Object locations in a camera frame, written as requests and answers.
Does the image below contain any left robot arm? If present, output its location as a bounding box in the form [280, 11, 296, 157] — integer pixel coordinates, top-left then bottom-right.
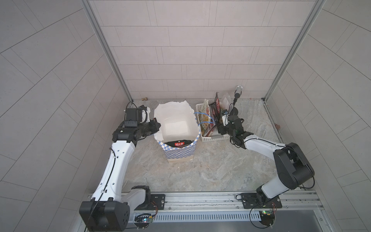
[79, 119, 161, 232]

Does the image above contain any checkered paper bag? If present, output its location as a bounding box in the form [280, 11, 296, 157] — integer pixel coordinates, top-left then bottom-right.
[154, 101, 202, 163]

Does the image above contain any mapo tofu sauce packet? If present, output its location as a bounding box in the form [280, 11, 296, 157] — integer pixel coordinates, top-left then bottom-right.
[199, 99, 215, 137]

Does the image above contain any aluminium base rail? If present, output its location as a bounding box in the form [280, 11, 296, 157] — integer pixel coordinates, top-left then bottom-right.
[127, 190, 325, 228]

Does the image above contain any left circuit board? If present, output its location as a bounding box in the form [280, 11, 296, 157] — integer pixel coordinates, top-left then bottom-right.
[134, 213, 156, 223]

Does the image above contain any red seasoning packet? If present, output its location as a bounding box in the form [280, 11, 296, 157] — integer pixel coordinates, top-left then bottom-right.
[214, 92, 221, 117]

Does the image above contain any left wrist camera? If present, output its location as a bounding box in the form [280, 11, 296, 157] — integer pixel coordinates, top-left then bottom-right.
[124, 105, 150, 128]

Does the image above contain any circuit board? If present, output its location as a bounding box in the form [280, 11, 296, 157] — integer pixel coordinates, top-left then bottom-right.
[134, 213, 156, 223]
[260, 210, 276, 227]

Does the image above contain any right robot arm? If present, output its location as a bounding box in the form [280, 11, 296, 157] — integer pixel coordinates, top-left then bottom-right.
[222, 115, 315, 206]

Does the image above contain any dark green seasoning packet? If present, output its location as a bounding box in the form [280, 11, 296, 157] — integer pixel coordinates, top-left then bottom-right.
[166, 140, 193, 148]

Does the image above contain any black microphone stand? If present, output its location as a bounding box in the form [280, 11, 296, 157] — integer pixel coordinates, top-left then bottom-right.
[228, 98, 239, 116]

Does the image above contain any right circuit board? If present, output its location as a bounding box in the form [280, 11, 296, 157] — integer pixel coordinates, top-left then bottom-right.
[260, 210, 276, 227]

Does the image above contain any white perforated plastic basket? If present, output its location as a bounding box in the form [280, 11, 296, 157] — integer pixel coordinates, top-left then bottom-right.
[195, 102, 231, 143]

